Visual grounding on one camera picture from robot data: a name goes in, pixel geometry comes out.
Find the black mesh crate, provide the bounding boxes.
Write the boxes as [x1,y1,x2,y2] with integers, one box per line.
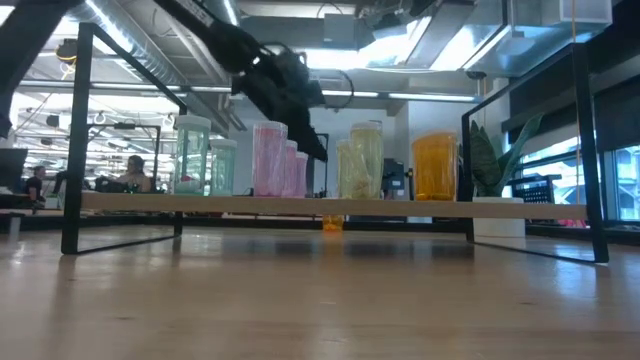
[510,173,557,205]

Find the small teal medicine bottle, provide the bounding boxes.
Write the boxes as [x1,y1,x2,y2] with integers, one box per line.
[173,114,212,197]
[208,138,239,197]

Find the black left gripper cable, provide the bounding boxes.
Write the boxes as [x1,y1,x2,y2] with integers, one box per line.
[259,40,357,110]

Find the person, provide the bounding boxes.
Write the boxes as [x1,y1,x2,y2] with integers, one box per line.
[115,154,153,194]
[23,165,50,202]

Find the black background machine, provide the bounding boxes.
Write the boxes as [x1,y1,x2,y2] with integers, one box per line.
[381,157,414,202]

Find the dark background monitor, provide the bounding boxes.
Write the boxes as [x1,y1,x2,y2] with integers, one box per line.
[0,147,29,195]

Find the black metal table frame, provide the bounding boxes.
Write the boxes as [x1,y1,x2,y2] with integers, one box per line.
[0,212,640,246]

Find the clear acrylic bin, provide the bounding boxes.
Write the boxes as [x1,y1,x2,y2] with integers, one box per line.
[60,22,610,265]

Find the small yellow medicine bottle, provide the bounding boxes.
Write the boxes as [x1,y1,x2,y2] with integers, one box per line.
[348,120,386,201]
[335,139,354,200]

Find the orange medicine bottle white cap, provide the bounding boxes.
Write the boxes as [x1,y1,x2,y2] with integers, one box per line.
[321,214,346,233]
[411,131,460,203]

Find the black bent background stand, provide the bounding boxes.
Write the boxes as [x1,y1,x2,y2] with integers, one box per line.
[305,131,332,200]

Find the green succulent in white pot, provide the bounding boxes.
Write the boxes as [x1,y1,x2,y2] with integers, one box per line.
[457,112,545,239]

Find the long ceiling light strip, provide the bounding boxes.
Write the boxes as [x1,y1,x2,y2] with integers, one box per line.
[17,79,484,103]

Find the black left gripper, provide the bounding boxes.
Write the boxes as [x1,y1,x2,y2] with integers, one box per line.
[230,47,330,163]

